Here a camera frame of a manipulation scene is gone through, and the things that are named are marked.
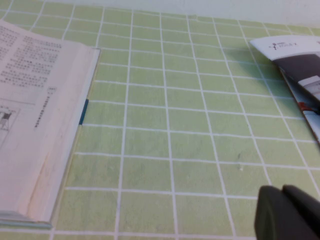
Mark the textbook with diagrams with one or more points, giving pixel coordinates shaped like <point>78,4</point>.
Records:
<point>37,105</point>

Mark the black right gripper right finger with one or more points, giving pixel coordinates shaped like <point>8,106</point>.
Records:
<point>305,205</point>

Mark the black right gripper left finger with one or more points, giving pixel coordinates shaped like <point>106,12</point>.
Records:
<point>275,217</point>

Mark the white dark glossy brochure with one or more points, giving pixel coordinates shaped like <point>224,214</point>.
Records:
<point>300,65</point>

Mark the green white checked tablecloth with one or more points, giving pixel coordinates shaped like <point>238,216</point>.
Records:
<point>175,112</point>

